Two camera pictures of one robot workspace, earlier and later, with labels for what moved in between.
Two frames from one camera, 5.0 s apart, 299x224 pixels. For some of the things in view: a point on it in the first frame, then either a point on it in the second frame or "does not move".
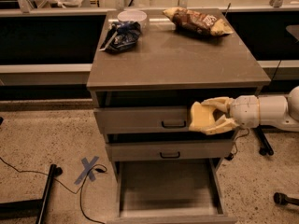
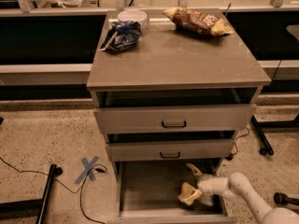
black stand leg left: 33,208 does not move
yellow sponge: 201,117 -> 186,189
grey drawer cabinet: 142,98 does not move
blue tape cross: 87,169 does not move
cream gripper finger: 223,124 -> 189,200
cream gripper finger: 222,103 -> 195,170
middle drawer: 174,149 does not move
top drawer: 172,120 does not move
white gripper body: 245,111 -> 206,184
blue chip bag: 121,37 does not move
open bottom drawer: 170,190 does not move
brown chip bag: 198,21 does not move
